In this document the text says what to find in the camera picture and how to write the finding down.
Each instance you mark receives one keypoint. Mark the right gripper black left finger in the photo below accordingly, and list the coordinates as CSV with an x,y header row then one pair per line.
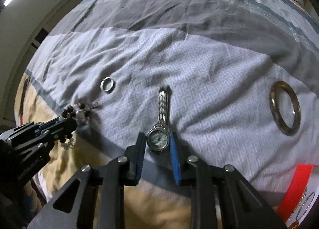
x,y
95,195

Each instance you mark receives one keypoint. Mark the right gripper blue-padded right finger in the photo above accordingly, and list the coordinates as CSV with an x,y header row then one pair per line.
x,y
221,196

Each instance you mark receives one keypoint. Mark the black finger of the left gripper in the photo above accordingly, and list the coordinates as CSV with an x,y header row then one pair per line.
x,y
56,130

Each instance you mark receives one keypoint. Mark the silver wristwatch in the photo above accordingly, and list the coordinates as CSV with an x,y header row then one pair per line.
x,y
158,138

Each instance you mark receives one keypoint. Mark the red jewelry box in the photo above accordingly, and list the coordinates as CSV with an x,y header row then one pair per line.
x,y
304,182

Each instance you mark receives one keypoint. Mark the black smartphone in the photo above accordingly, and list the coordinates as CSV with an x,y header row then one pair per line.
x,y
25,87

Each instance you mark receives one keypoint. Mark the thin silver hoop bangle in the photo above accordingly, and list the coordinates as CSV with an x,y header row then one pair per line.
x,y
305,207

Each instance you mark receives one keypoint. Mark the dark jade bangle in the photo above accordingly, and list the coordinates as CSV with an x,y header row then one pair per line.
x,y
285,108

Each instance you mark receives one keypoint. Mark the striped duvet cover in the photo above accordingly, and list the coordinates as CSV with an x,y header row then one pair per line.
x,y
103,65

